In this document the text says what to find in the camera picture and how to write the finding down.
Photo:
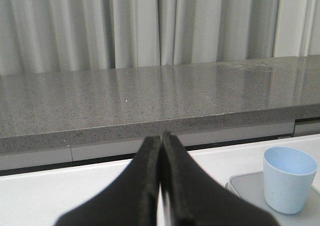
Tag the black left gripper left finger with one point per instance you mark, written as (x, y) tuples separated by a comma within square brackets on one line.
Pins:
[(130, 200)]

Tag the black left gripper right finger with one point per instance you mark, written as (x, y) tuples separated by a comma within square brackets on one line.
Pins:
[(192, 198)]

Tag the grey digital kitchen scale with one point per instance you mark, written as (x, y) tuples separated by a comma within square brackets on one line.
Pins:
[(249, 187)]

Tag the light blue cup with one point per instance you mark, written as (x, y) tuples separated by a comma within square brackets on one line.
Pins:
[(288, 174)]

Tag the grey stone counter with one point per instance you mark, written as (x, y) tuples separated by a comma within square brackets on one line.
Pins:
[(60, 117)]

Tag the grey curtain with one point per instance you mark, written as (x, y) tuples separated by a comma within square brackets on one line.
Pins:
[(38, 36)]

